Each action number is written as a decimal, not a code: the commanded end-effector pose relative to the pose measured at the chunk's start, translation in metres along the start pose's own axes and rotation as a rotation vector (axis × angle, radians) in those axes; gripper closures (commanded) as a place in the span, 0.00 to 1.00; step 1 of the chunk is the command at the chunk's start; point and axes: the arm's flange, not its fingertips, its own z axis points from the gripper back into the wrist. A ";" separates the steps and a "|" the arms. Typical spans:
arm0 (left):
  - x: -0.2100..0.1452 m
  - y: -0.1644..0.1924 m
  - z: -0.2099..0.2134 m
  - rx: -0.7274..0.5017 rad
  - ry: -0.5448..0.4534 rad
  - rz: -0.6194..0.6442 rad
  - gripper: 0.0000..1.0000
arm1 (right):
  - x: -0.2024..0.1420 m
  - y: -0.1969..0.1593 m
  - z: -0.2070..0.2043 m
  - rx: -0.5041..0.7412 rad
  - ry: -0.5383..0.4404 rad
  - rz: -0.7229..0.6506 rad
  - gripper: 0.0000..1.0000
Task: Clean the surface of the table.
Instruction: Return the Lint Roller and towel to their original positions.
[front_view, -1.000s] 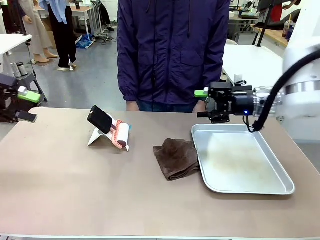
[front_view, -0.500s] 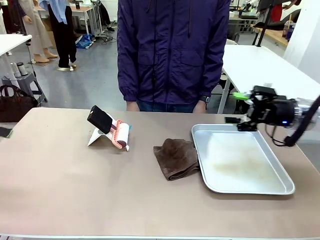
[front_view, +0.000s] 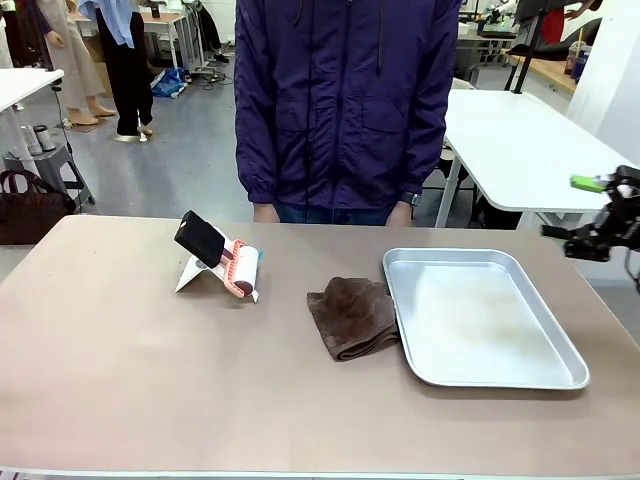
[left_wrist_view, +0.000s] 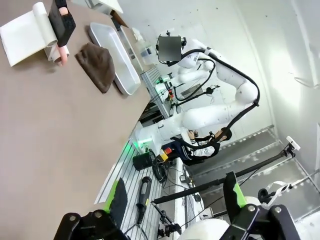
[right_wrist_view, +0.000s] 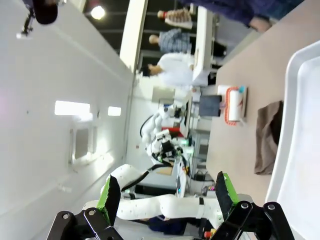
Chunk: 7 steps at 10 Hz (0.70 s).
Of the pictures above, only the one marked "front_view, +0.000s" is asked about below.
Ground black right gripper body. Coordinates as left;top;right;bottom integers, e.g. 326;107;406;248
594;188;640;247

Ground brown cloth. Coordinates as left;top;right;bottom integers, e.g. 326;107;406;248
306;275;401;362

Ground pink lint roller black handle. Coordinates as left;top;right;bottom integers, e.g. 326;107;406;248
173;210;263;302

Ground person's left forearm purple sleeve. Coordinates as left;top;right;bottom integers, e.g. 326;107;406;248
397;112;450;198

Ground person's right forearm purple sleeve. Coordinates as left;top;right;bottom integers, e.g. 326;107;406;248
234;112;278;205

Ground person's left hand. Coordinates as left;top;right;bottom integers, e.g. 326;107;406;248
387;202;414;228

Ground large white background table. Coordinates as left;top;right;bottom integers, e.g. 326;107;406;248
433;88;640;230

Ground wooden top background table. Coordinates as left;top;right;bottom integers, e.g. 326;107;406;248
506;48;582;94

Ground plastic drink cup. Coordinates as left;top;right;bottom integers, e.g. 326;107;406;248
564;40;594;82

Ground silver metal tray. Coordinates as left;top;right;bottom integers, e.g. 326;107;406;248
382;247;591;390

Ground black slanted pole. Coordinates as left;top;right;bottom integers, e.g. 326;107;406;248
509;0;550;96

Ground bystander in red top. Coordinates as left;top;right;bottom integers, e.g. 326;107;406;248
542;0;604;47

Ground person's blue jeans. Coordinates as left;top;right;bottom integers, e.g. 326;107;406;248
273;201;399;226

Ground person's purple jacket torso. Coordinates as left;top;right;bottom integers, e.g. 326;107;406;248
233;0;462;210

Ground white folded roller stand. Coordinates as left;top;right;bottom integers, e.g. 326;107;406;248
174;254;261;304

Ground blue plastic bag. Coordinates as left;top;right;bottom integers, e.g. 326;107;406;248
151;67;192;100

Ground wooden desk white legs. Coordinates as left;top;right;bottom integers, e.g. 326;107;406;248
139;11;206;72

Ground mannequin in black trousers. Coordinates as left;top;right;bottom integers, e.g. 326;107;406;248
77;0;156;144

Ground brown cardboard box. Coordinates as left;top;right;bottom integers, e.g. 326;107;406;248
82;34;114;99

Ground mannequin in beige dress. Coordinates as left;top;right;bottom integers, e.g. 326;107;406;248
37;0;117;126

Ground grey metal stool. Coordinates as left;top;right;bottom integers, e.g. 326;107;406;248
2;143;96;206

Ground dark brown handbag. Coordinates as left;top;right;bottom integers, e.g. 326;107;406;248
0;169;77;246

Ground silver bottle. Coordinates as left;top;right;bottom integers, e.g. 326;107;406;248
19;124;42;157

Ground small white background table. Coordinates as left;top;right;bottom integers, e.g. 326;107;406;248
0;67;65;161

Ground dark red hanging garment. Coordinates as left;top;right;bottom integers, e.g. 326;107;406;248
1;0;54;70

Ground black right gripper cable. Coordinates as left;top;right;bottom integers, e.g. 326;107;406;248
622;244;640;292

